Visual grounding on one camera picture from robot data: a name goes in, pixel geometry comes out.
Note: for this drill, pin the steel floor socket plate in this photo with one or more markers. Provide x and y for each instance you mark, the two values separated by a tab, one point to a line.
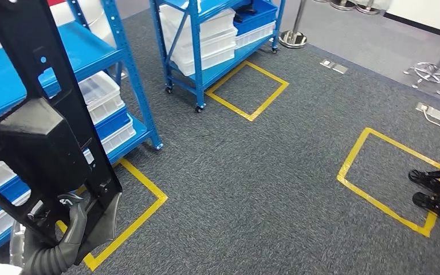
340	68
326	63
438	115

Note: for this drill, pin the blue steel shelf rack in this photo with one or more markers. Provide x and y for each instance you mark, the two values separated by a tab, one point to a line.
196	57
94	49

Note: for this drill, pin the black trim part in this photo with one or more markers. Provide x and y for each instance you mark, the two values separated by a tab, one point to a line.
242	15

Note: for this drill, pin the chrome stanchion with round base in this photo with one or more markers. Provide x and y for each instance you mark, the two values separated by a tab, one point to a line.
368	9
292	38
341	4

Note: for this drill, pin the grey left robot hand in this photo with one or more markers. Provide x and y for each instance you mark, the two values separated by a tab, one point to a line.
76	227

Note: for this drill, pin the yellow floor tape square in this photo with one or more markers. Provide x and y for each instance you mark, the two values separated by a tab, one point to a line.
353	153

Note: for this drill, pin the chrome stool with black seat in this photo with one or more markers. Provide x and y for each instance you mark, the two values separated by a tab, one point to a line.
430	73

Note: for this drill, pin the black plastic bracket panel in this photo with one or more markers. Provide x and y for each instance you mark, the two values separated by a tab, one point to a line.
34	151

